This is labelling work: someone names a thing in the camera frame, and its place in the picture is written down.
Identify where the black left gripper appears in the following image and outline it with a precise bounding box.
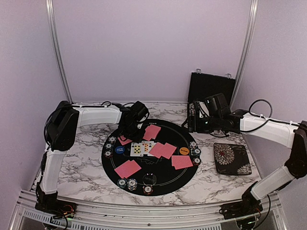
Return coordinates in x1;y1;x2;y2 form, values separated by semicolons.
120;122;145;143

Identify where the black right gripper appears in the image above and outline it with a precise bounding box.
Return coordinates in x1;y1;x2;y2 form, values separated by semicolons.
181;115;221;134

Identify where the dealt red card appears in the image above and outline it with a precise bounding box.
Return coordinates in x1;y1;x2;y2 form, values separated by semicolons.
159;143;177;160
122;160;141;178
118;135;132;146
114;165;127;179
149;142;164;158
171;155;193;170

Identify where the small blue ten chip stack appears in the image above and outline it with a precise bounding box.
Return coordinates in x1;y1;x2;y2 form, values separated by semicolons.
108;136;116;143

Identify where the blue small blind button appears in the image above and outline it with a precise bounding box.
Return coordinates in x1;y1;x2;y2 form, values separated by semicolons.
115;146;125;154

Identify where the red pip face-up card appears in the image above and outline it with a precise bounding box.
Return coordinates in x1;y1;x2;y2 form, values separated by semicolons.
142;141;152;156

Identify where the red playing card deck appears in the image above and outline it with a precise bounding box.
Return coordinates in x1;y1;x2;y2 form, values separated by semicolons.
143;124;161;141

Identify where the small green fifty chip stack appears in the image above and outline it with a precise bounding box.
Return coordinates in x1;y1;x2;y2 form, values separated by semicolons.
106;143;113;151

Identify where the orange big blind button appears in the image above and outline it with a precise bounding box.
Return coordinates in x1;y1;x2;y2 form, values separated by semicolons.
179;147;189;155

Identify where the clear round dealer button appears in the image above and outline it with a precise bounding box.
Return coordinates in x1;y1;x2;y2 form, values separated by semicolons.
142;173;157;185

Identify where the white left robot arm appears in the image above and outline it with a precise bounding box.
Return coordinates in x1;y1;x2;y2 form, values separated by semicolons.
37;101;149;213

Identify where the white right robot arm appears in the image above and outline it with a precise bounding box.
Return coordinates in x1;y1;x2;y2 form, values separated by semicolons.
184;95;307;215

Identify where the black poker chip case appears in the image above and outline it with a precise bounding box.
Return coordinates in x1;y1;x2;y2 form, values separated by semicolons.
187;72;236;118

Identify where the black floral rectangular tray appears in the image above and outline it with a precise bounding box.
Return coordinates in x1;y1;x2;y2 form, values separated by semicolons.
213;143;252;176

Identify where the round black poker mat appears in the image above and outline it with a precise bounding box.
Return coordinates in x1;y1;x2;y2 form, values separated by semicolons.
102;119;200;196

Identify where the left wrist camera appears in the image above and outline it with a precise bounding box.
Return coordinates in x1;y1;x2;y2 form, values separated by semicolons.
130;101;150;124

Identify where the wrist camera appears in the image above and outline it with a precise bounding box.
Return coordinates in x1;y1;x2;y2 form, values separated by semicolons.
130;101;150;124
197;93;231;118

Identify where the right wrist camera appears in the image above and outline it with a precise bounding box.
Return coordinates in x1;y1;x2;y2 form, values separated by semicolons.
197;93;231;118

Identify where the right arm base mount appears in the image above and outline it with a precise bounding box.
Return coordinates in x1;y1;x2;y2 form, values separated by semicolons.
219;197;263;219

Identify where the aluminium front rail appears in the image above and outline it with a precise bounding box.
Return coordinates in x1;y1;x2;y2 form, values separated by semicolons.
9;191;287;230

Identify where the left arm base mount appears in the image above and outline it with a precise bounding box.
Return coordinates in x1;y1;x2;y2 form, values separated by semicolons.
35;190;77;217

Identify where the right aluminium frame post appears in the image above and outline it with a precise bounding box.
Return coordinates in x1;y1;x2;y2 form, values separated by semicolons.
231;0;259;105

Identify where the aluminium frame post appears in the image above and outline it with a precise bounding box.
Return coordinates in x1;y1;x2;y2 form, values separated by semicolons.
46;0;73;103
231;0;259;105

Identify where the left aluminium frame post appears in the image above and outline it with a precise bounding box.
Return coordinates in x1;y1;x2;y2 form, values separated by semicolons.
46;0;73;103

